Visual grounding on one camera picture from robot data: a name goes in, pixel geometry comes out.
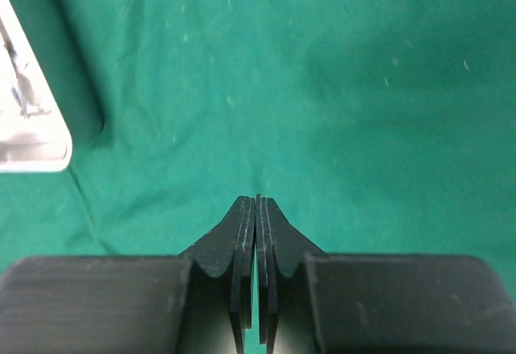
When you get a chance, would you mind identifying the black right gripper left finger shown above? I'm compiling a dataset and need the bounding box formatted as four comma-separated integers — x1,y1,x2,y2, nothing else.
1,196,256,353

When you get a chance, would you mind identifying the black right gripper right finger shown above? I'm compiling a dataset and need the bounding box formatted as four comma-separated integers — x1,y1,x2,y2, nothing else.
255,196,515,353

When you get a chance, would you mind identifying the green surgical cloth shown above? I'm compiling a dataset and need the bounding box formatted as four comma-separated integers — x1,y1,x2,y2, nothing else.
1,0,515,276

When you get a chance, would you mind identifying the steel instrument tray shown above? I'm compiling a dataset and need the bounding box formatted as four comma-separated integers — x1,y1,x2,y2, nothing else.
1,0,73,173

